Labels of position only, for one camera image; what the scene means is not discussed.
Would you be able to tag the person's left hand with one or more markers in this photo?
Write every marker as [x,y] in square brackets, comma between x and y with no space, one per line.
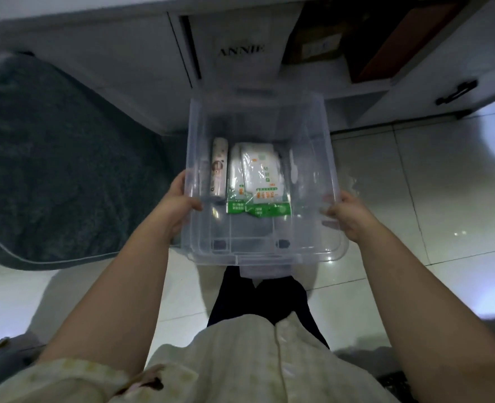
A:
[175,205]

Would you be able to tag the person's right hand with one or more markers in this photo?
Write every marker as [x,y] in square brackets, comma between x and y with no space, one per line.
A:
[352,220]

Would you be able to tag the person's left thumb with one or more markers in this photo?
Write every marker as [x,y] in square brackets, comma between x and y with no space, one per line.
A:
[193,204]

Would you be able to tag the person's right thumb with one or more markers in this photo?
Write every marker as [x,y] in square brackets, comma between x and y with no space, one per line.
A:
[331,211]

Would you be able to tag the clear plastic storage box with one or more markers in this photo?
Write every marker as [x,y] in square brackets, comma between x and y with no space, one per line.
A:
[260,121]

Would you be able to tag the person's left forearm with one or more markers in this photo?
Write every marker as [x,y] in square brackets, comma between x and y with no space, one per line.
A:
[117,297]

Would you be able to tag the person's right forearm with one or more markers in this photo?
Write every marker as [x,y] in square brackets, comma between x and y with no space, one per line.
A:
[419,310]

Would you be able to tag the white patterned tube pack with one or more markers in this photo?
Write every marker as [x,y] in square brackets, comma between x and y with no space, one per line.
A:
[219,167]

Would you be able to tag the white and green packet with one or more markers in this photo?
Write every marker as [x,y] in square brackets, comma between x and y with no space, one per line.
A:
[234,180]
[266,176]

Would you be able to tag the black trousers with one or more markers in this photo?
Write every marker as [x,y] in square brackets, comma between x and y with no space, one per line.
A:
[272,297]

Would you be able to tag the dark green blanket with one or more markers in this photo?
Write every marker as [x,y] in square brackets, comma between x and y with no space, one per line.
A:
[54,163]

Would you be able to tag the white cabinet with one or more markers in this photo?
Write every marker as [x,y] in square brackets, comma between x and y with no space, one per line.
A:
[117,58]

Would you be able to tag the cream checked shirt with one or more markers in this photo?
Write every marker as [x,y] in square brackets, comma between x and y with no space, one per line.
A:
[239,365]

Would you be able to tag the white bag with black lettering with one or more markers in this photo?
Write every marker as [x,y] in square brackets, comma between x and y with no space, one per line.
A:
[241,41]

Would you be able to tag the brown cardboard box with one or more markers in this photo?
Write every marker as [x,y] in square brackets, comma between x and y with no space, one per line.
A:
[314,37]

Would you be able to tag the white cabinet door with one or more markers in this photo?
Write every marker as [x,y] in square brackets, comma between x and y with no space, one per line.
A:
[440,71]

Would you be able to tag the reddish brown box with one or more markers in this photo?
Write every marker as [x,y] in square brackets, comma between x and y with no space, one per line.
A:
[398,37]

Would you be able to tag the dark patterned mat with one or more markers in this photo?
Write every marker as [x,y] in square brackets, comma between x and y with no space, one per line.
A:
[396,388]

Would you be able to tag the grey fabric item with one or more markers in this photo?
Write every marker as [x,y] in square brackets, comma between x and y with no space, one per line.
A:
[4,369]

